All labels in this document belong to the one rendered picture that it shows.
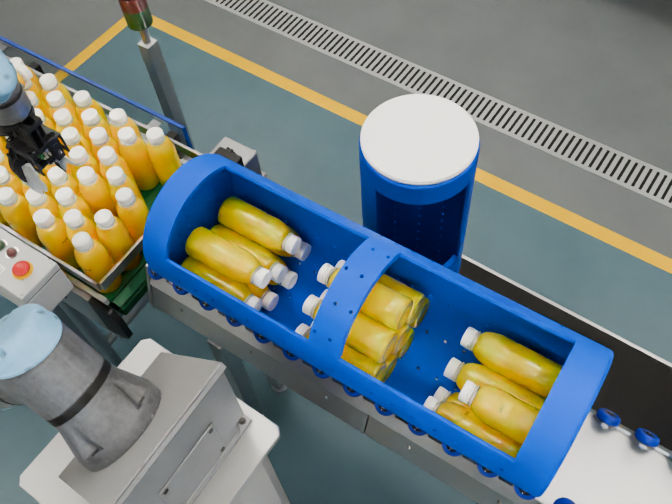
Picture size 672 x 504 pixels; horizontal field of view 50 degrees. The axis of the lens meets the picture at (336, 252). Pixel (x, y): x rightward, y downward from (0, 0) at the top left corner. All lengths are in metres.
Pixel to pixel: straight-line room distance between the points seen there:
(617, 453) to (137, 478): 0.91
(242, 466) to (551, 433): 0.50
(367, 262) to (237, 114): 2.05
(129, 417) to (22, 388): 0.15
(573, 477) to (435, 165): 0.72
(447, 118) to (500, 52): 1.75
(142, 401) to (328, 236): 0.61
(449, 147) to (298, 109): 1.61
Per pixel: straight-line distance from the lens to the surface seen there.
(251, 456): 1.24
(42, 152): 1.45
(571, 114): 3.26
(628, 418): 2.42
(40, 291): 1.59
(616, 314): 2.74
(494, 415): 1.28
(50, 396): 1.07
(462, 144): 1.70
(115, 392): 1.08
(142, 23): 1.88
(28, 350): 1.05
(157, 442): 1.03
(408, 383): 1.47
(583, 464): 1.50
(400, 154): 1.68
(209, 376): 1.04
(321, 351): 1.30
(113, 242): 1.66
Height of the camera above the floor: 2.32
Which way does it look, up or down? 58 degrees down
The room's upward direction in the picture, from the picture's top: 6 degrees counter-clockwise
